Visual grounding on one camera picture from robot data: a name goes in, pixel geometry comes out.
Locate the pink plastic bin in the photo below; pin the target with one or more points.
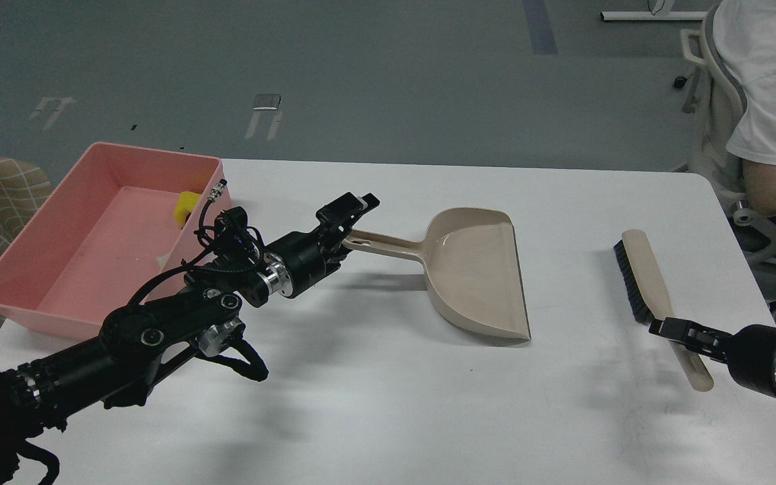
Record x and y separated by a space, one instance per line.
93 243

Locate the grey floor plate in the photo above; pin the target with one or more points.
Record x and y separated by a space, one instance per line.
267 102

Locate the white office chair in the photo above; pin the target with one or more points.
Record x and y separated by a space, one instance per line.
720 106

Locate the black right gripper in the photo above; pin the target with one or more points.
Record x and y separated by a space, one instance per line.
749 354

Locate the yellow sponge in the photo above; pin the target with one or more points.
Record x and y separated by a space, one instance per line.
186 205

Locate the beige hand brush black bristles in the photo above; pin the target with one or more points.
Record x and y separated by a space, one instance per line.
649 299

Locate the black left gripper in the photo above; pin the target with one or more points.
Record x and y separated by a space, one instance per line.
310 257

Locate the beige plastic dustpan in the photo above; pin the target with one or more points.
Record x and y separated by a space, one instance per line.
471 269

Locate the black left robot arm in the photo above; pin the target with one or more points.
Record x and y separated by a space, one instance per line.
190 311

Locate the white desk leg base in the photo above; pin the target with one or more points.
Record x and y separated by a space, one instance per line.
656 11

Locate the white bread slice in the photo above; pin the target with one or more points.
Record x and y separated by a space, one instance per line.
161 261

